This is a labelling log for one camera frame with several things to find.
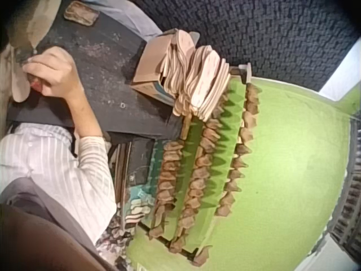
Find red handled tool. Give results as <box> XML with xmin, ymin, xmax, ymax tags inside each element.
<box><xmin>29</xmin><ymin>75</ymin><xmax>43</xmax><ymax>93</ymax></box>

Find rows of brown leather uppers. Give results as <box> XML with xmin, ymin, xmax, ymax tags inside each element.
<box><xmin>148</xmin><ymin>83</ymin><xmax>263</xmax><ymax>268</ymax></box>

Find person's right hand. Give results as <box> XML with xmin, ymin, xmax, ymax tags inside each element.
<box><xmin>21</xmin><ymin>46</ymin><xmax>86</xmax><ymax>100</ymax></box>

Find pile of striped insoles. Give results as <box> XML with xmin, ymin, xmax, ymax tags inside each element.
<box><xmin>118</xmin><ymin>186</ymin><xmax>155</xmax><ymax>228</ymax></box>

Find white board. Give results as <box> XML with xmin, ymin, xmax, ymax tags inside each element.
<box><xmin>318</xmin><ymin>36</ymin><xmax>361</xmax><ymax>103</ymax></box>

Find brown leather shoe upper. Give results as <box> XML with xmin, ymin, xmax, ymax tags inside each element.
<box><xmin>5</xmin><ymin>0</ymin><xmax>62</xmax><ymax>63</ymax></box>

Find small brown leather piece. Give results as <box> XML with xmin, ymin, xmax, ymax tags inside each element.
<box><xmin>63</xmin><ymin>1</ymin><xmax>99</xmax><ymax>27</ymax></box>

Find dark printed box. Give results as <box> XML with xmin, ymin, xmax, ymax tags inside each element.
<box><xmin>126</xmin><ymin>138</ymin><xmax>159</xmax><ymax>189</ymax></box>

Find metal grid rack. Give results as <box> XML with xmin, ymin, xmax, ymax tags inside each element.
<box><xmin>324</xmin><ymin>118</ymin><xmax>361</xmax><ymax>255</ymax></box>

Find cardboard box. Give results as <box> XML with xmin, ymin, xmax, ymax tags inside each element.
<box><xmin>130</xmin><ymin>29</ymin><xmax>181</xmax><ymax>107</ymax></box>

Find person's legs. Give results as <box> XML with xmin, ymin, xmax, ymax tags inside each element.
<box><xmin>94</xmin><ymin>217</ymin><xmax>138</xmax><ymax>271</ymax></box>

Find dark textured floor mat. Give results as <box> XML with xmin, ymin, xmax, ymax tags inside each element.
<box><xmin>132</xmin><ymin>0</ymin><xmax>360</xmax><ymax>91</ymax></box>

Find grey blue cloth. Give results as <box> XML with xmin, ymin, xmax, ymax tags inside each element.
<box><xmin>81</xmin><ymin>0</ymin><xmax>169</xmax><ymax>43</ymax></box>

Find tan shoe insole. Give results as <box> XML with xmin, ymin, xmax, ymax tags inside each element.
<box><xmin>10</xmin><ymin>64</ymin><xmax>32</xmax><ymax>103</ymax></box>

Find stack of pink insoles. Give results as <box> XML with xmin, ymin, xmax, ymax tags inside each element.
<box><xmin>160</xmin><ymin>29</ymin><xmax>231</xmax><ymax>123</ymax></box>

